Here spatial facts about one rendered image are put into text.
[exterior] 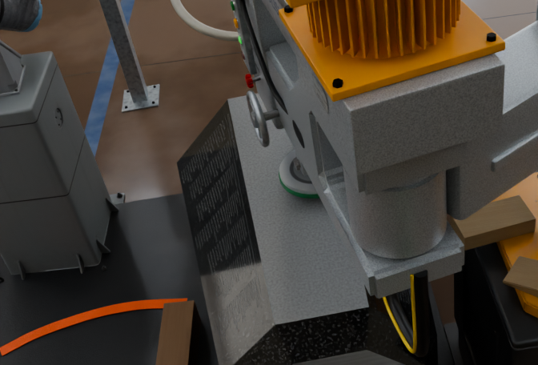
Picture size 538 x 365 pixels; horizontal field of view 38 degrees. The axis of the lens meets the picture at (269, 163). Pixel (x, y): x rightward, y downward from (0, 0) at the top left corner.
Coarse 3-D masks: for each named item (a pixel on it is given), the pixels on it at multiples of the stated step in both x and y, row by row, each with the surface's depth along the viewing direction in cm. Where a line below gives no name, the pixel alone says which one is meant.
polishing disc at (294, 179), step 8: (288, 160) 235; (280, 168) 233; (288, 168) 233; (280, 176) 231; (288, 176) 230; (296, 176) 229; (304, 176) 229; (288, 184) 227; (296, 184) 227; (304, 184) 226; (312, 184) 226; (304, 192) 225; (312, 192) 224
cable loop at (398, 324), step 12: (420, 276) 152; (420, 288) 154; (384, 300) 183; (396, 300) 183; (420, 300) 156; (396, 312) 182; (420, 312) 158; (396, 324) 180; (408, 324) 179; (420, 324) 161; (408, 336) 176; (420, 336) 164; (408, 348) 174; (420, 348) 167
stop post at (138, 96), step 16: (112, 0) 386; (112, 16) 392; (112, 32) 398; (128, 32) 404; (128, 48) 404; (128, 64) 410; (128, 80) 417; (144, 80) 426; (128, 96) 432; (144, 96) 424
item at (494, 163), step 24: (528, 48) 158; (504, 72) 153; (528, 72) 152; (504, 96) 148; (528, 96) 147; (504, 120) 145; (528, 120) 150; (480, 144) 144; (504, 144) 149; (528, 144) 152; (456, 168) 146; (480, 168) 148; (504, 168) 153; (528, 168) 158; (456, 192) 150; (480, 192) 152; (504, 192) 159; (456, 216) 154
